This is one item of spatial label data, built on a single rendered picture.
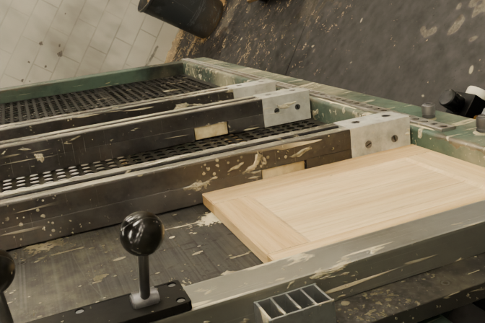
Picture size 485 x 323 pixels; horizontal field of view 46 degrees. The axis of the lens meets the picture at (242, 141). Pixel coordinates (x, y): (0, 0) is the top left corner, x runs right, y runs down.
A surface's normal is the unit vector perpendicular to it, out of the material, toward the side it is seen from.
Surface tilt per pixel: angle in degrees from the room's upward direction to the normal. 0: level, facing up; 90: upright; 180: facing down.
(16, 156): 90
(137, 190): 90
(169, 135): 90
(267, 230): 55
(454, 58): 0
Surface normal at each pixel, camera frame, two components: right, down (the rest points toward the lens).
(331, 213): -0.11, -0.96
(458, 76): -0.82, -0.39
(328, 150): 0.37, 0.20
